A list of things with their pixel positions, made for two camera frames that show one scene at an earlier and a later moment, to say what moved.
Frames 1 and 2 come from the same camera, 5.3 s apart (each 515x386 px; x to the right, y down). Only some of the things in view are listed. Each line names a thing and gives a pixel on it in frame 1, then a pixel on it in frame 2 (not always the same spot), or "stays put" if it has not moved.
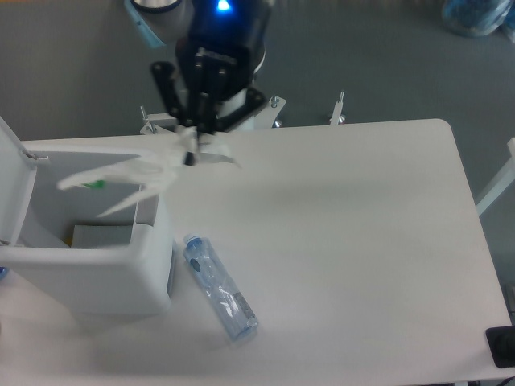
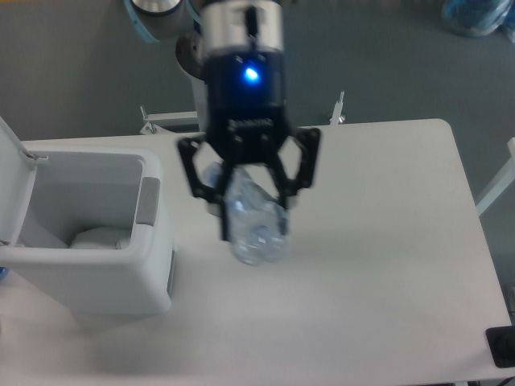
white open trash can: (82, 232) stays put
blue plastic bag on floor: (479, 18) stays put
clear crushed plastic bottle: (232, 309) -> (258, 224)
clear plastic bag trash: (151, 173) -> (103, 238)
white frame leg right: (508, 177) stays put
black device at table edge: (500, 341) stays put
